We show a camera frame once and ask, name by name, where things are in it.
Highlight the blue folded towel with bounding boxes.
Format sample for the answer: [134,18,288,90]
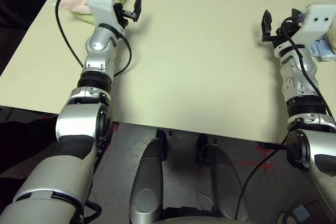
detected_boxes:
[309,39,336,61]

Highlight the black floor cable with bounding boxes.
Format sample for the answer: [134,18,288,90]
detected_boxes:
[301,199,322,209]

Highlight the brown shoe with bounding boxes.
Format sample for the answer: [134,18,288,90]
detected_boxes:
[277,210,299,224]

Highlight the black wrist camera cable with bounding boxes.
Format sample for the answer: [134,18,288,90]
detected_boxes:
[235,16,336,220]
[54,0,132,77]

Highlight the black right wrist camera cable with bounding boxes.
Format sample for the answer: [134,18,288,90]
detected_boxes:
[235,16,336,220]

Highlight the beige folded towel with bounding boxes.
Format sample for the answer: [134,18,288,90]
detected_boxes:
[324,28,336,55]

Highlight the black table foot bar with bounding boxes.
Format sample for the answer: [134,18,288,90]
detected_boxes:
[258,142,288,150]

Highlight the blue square tag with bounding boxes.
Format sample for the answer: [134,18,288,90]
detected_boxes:
[293,206,310,221]

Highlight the black left wrist camera cable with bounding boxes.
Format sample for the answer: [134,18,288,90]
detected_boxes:
[54,0,132,77]

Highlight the black upper arm cable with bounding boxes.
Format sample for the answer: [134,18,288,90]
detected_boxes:
[83,199,103,221]

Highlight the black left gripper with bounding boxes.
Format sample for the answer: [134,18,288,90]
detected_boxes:
[114,0,143,28]

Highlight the grey right robot leg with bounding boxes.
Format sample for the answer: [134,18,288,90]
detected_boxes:
[196,136,249,221]

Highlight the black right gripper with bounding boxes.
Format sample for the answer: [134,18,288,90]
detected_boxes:
[260,8,302,49]

